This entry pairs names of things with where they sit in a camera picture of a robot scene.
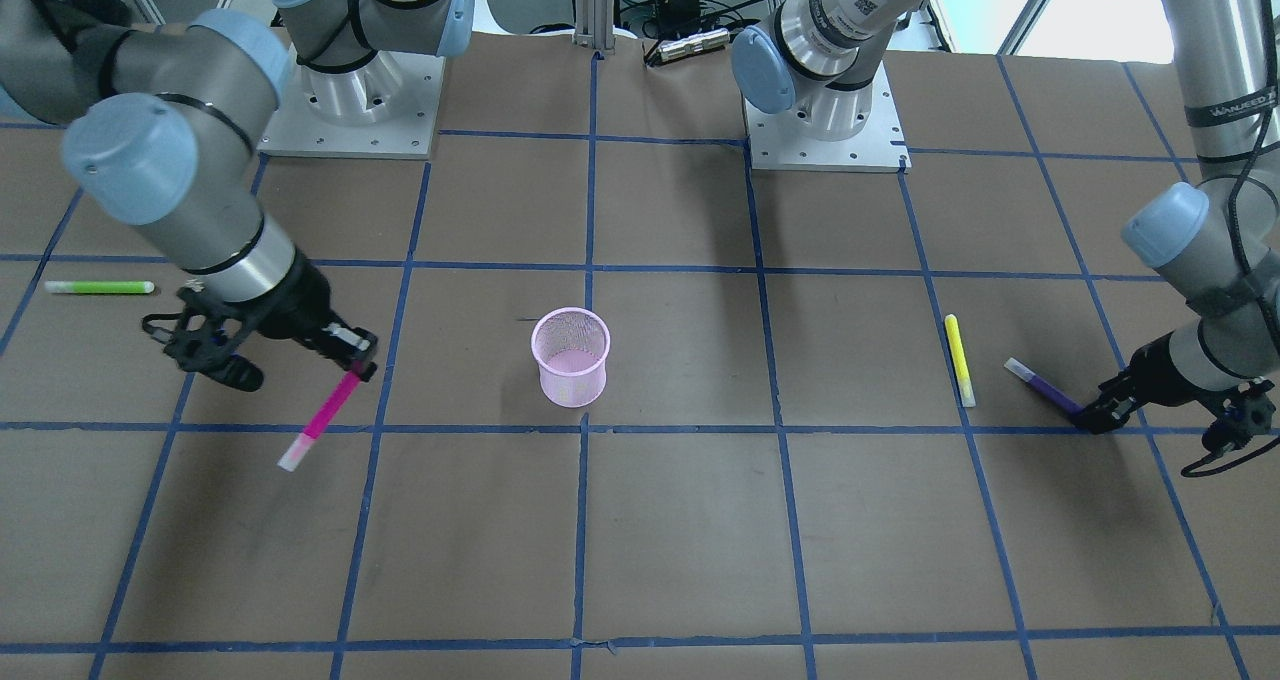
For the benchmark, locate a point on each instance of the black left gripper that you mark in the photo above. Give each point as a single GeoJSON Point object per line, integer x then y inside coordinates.
{"type": "Point", "coordinates": [1153, 365]}

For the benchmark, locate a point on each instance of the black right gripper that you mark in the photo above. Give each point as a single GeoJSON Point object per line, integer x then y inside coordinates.
{"type": "Point", "coordinates": [303, 304]}

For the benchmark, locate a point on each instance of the purple pen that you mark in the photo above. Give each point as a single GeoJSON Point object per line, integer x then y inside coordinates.
{"type": "Point", "coordinates": [1043, 387]}

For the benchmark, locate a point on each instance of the pink pen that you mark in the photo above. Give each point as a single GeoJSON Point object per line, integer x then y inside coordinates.
{"type": "Point", "coordinates": [319, 423]}

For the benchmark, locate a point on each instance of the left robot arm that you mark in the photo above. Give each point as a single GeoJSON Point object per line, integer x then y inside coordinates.
{"type": "Point", "coordinates": [1208, 240]}

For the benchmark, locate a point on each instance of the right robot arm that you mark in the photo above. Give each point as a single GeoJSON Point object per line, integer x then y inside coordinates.
{"type": "Point", "coordinates": [160, 127]}

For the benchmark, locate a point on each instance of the pink mesh cup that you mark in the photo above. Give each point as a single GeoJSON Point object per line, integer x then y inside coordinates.
{"type": "Point", "coordinates": [571, 345]}

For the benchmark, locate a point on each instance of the yellow pen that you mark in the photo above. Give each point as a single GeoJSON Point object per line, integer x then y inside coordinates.
{"type": "Point", "coordinates": [962, 374]}

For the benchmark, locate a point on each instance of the green pen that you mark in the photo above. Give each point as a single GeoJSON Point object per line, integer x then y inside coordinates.
{"type": "Point", "coordinates": [89, 288]}

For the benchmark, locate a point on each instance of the black power adapter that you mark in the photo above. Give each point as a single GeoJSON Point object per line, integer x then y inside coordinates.
{"type": "Point", "coordinates": [678, 10]}

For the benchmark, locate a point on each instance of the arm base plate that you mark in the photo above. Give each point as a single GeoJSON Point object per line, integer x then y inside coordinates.
{"type": "Point", "coordinates": [385, 110]}
{"type": "Point", "coordinates": [832, 130]}

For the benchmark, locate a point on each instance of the aluminium frame post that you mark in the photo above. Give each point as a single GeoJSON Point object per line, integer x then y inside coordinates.
{"type": "Point", "coordinates": [593, 26]}

